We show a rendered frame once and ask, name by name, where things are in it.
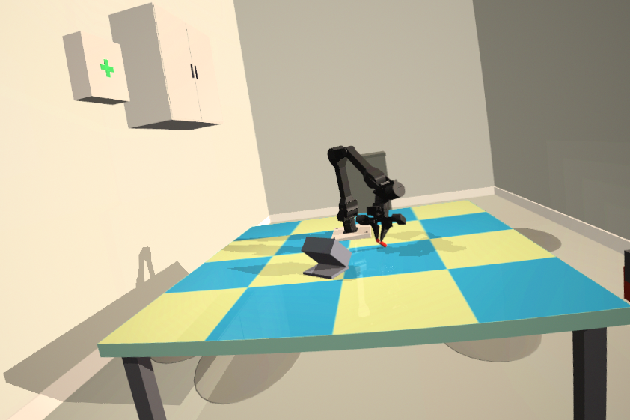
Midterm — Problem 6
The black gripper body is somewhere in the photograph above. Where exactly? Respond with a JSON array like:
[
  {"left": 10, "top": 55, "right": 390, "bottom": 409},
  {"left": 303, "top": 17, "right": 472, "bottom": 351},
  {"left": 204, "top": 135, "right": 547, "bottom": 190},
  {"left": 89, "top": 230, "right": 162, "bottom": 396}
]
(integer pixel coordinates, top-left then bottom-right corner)
[{"left": 356, "top": 200, "right": 406, "bottom": 225}]

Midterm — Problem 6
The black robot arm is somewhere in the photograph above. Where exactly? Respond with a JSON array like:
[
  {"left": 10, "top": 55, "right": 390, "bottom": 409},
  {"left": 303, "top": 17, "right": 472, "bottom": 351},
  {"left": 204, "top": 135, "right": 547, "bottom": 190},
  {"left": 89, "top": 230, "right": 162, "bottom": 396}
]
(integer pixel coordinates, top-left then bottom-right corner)
[{"left": 328, "top": 146, "right": 405, "bottom": 234}]

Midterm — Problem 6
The grey sloped panel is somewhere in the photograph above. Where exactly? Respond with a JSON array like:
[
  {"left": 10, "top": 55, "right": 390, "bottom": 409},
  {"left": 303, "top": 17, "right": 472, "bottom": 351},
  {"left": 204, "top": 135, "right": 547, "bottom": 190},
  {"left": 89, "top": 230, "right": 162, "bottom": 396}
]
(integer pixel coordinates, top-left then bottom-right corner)
[{"left": 301, "top": 237, "right": 352, "bottom": 279}]

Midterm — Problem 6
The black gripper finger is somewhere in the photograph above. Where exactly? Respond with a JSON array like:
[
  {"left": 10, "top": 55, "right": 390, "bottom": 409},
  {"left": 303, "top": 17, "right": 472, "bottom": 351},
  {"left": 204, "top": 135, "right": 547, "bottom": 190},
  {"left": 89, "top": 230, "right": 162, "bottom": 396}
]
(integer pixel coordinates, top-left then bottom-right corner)
[
  {"left": 380, "top": 222, "right": 393, "bottom": 242},
  {"left": 368, "top": 222, "right": 380, "bottom": 240}
]

